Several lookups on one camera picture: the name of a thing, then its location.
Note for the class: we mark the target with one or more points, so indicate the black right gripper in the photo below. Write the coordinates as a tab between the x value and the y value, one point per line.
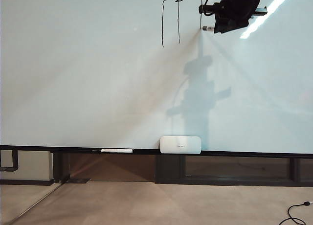
237	11

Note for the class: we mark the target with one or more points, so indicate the large white glass whiteboard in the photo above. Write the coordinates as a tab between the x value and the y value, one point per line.
97	88

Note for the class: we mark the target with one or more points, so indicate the white marker with black cap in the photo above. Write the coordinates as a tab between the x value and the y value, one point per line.
117	150

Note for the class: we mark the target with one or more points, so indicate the white rectangular board eraser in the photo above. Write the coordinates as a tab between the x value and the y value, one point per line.
181	144

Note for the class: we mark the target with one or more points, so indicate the black wide column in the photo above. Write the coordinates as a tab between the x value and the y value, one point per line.
170	168

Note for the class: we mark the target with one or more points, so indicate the black floor plate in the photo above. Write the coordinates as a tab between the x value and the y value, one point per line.
80	180

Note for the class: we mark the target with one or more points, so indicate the dark skirting board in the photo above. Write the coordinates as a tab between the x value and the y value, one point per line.
27	182

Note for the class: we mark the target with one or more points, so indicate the metal floor strip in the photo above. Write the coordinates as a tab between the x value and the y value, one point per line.
36	203

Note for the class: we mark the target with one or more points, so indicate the silver metal bracket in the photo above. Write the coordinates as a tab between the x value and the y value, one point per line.
260	11

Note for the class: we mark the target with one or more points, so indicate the black low shelf frame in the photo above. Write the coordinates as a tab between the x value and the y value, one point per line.
244	179

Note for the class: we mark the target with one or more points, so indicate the dark brown wooden wall panel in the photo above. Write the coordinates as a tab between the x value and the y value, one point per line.
117	167

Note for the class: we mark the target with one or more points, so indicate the black door post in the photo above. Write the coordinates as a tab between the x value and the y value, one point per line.
61	166

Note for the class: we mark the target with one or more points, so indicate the black wall pipe bracket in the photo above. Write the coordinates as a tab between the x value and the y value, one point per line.
15	161

